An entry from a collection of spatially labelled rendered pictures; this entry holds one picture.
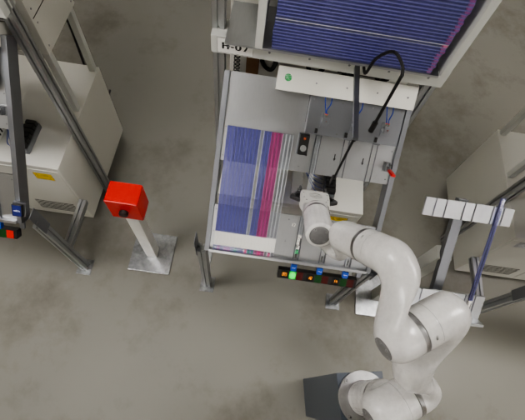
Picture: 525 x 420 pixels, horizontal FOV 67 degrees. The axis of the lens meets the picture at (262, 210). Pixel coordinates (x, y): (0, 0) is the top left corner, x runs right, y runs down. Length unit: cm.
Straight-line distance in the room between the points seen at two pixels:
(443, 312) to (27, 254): 226
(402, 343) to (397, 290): 11
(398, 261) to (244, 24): 89
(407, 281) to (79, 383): 187
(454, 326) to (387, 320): 15
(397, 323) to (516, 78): 329
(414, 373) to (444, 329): 17
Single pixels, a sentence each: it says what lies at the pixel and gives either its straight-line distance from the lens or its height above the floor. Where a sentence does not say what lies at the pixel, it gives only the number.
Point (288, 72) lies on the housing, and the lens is 143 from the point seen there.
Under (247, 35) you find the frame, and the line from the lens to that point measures 135.
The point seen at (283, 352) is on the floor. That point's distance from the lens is 231.
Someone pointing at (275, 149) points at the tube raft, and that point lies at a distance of 152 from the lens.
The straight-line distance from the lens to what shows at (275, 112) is 151.
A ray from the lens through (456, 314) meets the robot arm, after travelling 97.
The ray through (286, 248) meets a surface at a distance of 164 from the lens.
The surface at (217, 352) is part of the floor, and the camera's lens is 229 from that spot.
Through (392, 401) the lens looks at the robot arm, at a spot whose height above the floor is 112.
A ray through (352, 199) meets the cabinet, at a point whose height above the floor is 62.
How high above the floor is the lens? 228
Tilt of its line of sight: 65 degrees down
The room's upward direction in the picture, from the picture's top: 12 degrees clockwise
